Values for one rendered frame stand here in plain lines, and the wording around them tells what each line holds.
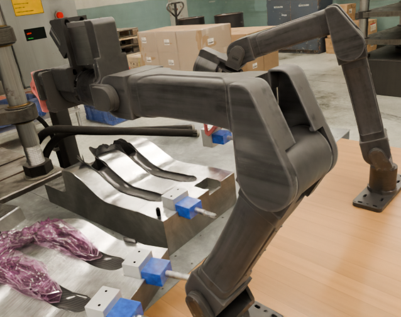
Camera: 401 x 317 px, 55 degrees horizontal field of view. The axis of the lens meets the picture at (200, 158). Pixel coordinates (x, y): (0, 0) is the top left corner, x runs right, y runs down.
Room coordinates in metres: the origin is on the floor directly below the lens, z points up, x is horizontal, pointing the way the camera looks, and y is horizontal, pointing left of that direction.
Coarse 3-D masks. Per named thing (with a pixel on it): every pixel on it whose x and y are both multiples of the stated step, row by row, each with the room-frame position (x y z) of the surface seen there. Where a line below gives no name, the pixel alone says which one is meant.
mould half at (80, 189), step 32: (128, 160) 0.98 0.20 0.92; (160, 160) 1.01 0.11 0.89; (64, 192) 0.95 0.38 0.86; (96, 192) 0.85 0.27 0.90; (160, 192) 0.82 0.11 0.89; (192, 192) 0.80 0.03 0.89; (224, 192) 0.84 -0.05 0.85; (128, 224) 0.77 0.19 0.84; (160, 224) 0.69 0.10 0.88; (192, 224) 0.75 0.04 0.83
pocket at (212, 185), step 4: (204, 180) 0.86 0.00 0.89; (208, 180) 0.87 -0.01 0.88; (212, 180) 0.86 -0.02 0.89; (216, 180) 0.85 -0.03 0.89; (196, 184) 0.84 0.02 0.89; (200, 184) 0.85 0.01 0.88; (204, 184) 0.86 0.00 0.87; (208, 184) 0.87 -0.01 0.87; (212, 184) 0.86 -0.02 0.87; (216, 184) 0.85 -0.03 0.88; (220, 184) 0.84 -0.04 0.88; (200, 188) 0.85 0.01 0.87; (204, 188) 0.86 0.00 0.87; (208, 188) 0.86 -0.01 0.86; (212, 188) 0.86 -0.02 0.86; (216, 188) 0.83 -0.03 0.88; (212, 192) 0.81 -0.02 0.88
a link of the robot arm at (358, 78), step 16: (352, 64) 0.85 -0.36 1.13; (368, 64) 0.87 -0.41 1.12; (352, 80) 0.85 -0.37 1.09; (368, 80) 0.84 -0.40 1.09; (352, 96) 0.86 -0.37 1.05; (368, 96) 0.84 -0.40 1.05; (368, 112) 0.84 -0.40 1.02; (368, 128) 0.84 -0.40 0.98; (384, 128) 0.87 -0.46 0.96; (368, 144) 0.83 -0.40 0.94; (384, 144) 0.82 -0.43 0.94; (368, 160) 0.83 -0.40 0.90
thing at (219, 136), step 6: (210, 126) 1.06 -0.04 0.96; (204, 132) 1.04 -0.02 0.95; (216, 132) 1.04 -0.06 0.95; (222, 132) 1.03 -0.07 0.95; (228, 132) 1.02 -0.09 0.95; (204, 138) 1.04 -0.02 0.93; (210, 138) 1.03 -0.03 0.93; (216, 138) 1.02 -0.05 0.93; (222, 138) 1.00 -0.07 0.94; (228, 138) 1.01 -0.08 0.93; (204, 144) 1.04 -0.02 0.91; (210, 144) 1.03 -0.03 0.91; (216, 144) 1.04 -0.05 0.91; (222, 144) 1.00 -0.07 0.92
